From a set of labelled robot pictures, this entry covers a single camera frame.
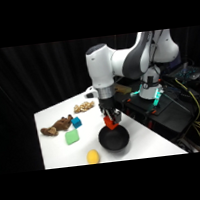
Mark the yellow lemon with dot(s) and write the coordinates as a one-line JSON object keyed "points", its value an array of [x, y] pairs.
{"points": [[93, 156]]}

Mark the blue cube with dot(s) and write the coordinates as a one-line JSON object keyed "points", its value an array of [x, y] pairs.
{"points": [[76, 122]]}

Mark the green foam block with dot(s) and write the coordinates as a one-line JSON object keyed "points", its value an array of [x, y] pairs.
{"points": [[72, 137]]}

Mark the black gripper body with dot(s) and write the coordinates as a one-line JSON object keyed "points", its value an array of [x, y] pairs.
{"points": [[107, 105]]}

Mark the brown plush toy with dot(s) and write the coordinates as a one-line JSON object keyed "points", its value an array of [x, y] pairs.
{"points": [[59, 125]]}

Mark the black robot stand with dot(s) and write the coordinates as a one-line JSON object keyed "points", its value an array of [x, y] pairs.
{"points": [[170, 113]]}

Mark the electronics box with green lights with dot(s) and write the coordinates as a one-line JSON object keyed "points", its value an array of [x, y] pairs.
{"points": [[192, 73]]}

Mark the black bowl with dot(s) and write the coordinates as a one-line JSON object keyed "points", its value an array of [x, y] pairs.
{"points": [[114, 140]]}

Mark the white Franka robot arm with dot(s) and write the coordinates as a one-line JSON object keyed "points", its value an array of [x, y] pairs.
{"points": [[130, 59]]}

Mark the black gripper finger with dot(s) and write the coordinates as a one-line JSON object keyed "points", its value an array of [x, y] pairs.
{"points": [[105, 114], [117, 116]]}

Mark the red cube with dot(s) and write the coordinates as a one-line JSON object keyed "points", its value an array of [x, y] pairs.
{"points": [[110, 123]]}

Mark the tan wrist camera mount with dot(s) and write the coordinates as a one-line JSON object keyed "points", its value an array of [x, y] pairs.
{"points": [[123, 89]]}

